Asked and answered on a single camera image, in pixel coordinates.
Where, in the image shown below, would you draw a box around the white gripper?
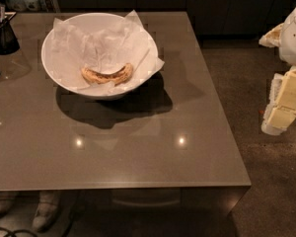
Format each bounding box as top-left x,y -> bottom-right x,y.
259,7 -> 296,135

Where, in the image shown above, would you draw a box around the white paper liner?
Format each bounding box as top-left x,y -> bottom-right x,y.
50,10 -> 166,97

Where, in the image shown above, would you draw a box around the white ceramic bowl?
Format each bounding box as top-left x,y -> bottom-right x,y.
40,12 -> 159,101

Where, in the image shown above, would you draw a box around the dark glass pen holder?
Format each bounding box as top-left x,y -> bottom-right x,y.
0,3 -> 20,55

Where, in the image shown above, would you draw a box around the black floor cable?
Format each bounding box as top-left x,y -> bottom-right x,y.
0,226 -> 38,237

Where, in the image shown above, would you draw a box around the white shoe left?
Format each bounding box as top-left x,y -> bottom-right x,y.
0,192 -> 18,216

